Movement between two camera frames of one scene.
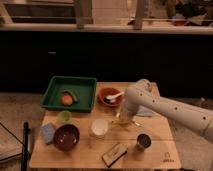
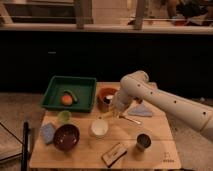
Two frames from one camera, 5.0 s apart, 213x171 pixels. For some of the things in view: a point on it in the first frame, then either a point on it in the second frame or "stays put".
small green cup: [64, 117] stays put
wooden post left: [83, 13] stays put
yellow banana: [120, 124] → [107, 114]
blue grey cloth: [142, 110] stays put
